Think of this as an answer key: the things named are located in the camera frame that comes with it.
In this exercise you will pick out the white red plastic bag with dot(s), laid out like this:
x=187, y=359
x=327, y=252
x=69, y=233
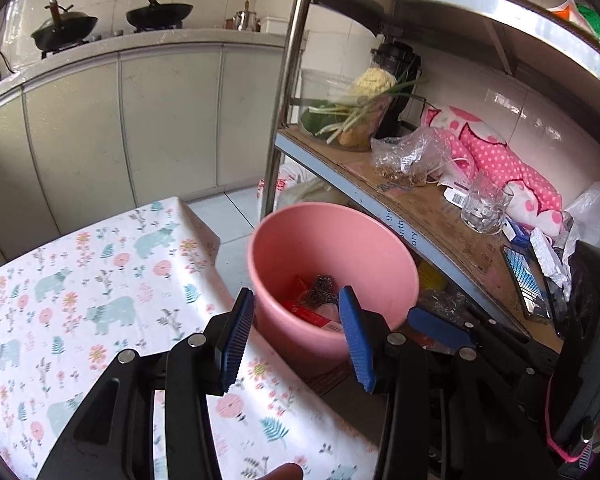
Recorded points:
x=287, y=180

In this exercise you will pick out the silver scouring cloth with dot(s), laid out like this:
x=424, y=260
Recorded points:
x=320, y=287

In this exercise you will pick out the kitchen counter cabinet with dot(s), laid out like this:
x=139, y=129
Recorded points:
x=165, y=120

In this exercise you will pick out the white label paper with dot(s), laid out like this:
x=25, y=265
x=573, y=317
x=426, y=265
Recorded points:
x=455, y=196

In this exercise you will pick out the green vegetable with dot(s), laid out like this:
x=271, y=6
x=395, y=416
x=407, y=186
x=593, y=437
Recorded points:
x=312, y=120

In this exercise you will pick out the pink plastic bucket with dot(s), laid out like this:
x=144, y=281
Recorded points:
x=330, y=240

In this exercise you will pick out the crumpled clear plastic bag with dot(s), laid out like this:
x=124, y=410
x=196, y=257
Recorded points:
x=410, y=155

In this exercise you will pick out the container with vegetables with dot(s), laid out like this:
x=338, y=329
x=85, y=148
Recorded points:
x=350, y=120

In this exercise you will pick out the smartphone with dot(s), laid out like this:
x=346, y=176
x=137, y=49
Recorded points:
x=522, y=280

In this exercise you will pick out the green white orange bag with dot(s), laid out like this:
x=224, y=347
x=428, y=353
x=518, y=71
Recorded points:
x=595, y=25

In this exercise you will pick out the cauliflower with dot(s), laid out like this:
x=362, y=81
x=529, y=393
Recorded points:
x=372, y=82

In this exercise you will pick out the steel kettle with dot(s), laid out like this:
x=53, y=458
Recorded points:
x=245, y=20

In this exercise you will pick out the gas stove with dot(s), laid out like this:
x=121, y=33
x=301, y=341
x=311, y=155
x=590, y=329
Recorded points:
x=92, y=40

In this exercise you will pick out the clear jar brown contents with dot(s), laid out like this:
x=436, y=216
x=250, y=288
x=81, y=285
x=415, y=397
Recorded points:
x=360, y=135

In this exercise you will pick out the black blender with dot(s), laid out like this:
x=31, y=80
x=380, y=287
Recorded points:
x=395, y=55

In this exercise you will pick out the clear plastic tub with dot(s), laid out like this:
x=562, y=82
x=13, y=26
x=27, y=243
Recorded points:
x=320, y=87

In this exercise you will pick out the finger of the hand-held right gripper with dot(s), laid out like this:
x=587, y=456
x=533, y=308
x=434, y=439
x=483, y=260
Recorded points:
x=435, y=327

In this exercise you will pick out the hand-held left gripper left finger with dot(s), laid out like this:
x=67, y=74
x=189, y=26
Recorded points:
x=237, y=340

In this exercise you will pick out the glass mug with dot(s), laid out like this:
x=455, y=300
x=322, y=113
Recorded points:
x=485, y=210

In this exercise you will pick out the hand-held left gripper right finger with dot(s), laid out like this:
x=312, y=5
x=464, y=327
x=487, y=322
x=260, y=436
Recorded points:
x=360, y=345

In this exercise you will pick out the cardboard shelf liner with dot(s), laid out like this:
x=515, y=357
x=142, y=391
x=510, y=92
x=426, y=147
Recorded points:
x=430, y=210

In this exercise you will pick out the black wok with lid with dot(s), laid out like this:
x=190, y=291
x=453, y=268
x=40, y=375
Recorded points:
x=62, y=30

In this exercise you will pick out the blue white packet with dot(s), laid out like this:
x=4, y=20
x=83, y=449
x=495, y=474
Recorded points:
x=515, y=232

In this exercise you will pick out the pink polka dot cloth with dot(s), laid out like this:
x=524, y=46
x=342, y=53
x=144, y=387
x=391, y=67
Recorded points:
x=500, y=160

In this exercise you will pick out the cream plastic bag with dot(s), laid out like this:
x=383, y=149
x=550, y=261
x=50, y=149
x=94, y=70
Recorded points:
x=310, y=192

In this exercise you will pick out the red white packet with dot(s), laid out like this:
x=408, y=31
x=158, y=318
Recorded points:
x=302, y=312

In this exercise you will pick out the person's left hand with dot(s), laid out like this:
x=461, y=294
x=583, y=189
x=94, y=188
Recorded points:
x=282, y=474

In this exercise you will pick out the metal shelf rack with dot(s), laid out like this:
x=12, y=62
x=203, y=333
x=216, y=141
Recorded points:
x=480, y=2

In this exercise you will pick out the white container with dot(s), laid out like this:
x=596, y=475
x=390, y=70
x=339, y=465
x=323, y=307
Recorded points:
x=275, y=25

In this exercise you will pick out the crumpled white paper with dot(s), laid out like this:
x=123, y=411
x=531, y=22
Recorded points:
x=547, y=260

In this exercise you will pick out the floral tablecloth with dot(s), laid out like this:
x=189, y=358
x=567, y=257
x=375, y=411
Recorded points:
x=105, y=270

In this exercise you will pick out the yellow item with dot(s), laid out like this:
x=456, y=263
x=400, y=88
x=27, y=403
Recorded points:
x=432, y=275

